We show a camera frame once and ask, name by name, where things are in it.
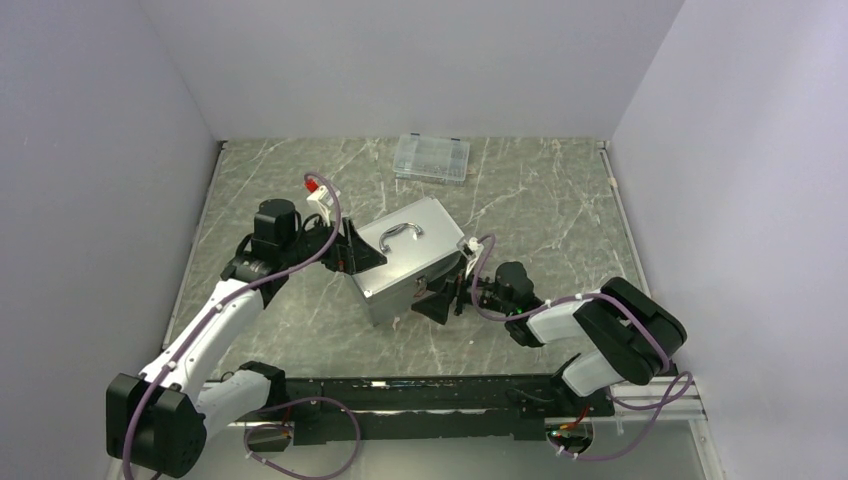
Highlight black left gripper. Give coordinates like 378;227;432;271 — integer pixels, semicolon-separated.
281;214;386;275

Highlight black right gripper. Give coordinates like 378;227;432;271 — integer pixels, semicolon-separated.
412;255;514;325

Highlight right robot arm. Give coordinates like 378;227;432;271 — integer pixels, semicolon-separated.
411;261;688;415

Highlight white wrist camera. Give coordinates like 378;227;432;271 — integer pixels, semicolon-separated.
304;174;341;223
460;236;484;269

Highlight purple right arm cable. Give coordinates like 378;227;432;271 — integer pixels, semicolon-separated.
467;233;694;464

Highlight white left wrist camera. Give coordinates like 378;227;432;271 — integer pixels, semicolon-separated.
304;174;341;223

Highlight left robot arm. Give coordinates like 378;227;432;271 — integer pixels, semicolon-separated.
106;199;388;479

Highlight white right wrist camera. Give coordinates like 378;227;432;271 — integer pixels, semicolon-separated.
460;236;484;269

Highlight clear plastic pill organizer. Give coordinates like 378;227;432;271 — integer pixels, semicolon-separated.
392;133;470;186

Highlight grey metal medicine case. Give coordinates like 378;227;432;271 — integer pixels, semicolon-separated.
352;197;465;325

